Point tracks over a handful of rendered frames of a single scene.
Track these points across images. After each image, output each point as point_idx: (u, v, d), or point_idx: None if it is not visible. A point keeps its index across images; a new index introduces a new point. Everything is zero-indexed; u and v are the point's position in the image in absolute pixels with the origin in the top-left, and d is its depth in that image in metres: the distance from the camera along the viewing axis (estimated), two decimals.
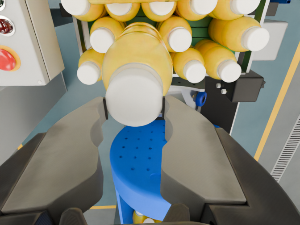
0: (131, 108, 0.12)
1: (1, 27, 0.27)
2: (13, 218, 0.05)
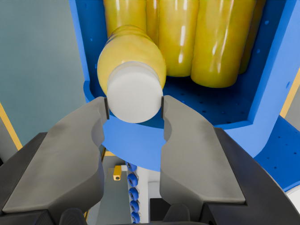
0: (132, 105, 0.12)
1: None
2: (14, 218, 0.05)
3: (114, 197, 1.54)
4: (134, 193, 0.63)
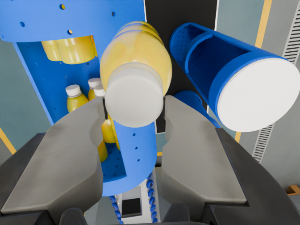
0: None
1: None
2: (12, 218, 0.05)
3: (109, 198, 1.84)
4: (112, 198, 0.92)
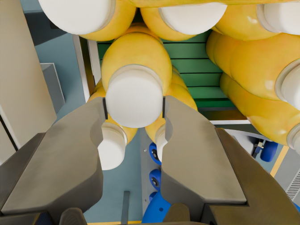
0: None
1: None
2: (13, 218, 0.05)
3: None
4: None
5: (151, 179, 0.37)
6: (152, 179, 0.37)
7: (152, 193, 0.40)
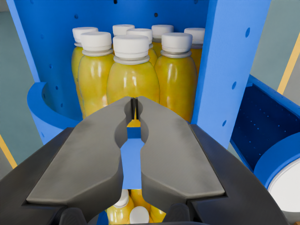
0: None
1: None
2: (35, 209, 0.05)
3: None
4: None
5: None
6: None
7: None
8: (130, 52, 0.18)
